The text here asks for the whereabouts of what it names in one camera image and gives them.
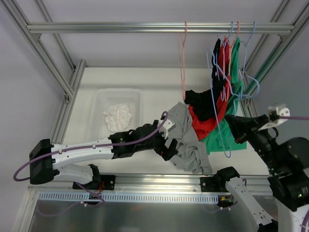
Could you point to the black tank top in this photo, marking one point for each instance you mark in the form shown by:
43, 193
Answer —
204, 103

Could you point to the white slotted cable duct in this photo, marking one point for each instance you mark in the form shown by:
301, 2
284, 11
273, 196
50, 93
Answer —
129, 197

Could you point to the green tank top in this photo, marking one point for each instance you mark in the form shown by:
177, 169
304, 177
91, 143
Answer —
213, 141

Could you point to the blue hanger with black top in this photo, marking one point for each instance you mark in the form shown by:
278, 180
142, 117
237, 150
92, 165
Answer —
220, 60

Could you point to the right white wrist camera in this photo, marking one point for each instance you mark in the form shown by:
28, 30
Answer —
275, 113

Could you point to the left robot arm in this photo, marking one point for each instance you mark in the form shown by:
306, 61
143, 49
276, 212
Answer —
62, 162

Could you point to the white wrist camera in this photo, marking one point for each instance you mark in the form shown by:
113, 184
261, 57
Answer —
275, 113
166, 127

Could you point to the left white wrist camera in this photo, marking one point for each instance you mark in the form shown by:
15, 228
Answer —
166, 127

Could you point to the white plastic basket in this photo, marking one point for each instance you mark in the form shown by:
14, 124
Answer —
104, 98

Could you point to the white tank top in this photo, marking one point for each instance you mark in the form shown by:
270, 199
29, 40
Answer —
117, 117

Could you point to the pink wire hanger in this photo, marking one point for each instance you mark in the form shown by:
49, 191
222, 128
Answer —
181, 50

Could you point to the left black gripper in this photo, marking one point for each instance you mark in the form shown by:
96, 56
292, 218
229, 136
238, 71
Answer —
165, 145

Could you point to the aluminium hanging rail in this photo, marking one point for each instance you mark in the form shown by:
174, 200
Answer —
149, 27

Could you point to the pink hanger with green top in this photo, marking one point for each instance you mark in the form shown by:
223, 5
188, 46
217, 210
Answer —
232, 47

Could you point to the empty blue wire hanger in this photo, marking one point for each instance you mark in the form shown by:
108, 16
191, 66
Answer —
246, 44

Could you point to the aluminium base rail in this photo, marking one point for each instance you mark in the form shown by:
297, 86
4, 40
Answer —
163, 183

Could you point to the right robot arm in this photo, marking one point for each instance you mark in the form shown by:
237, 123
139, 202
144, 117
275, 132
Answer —
288, 181

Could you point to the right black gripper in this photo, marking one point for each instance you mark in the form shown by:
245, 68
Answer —
245, 130

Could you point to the grey tank top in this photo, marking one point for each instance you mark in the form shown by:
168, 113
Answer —
192, 154

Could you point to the red tank top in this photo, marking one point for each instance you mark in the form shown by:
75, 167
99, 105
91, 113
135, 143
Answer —
203, 128

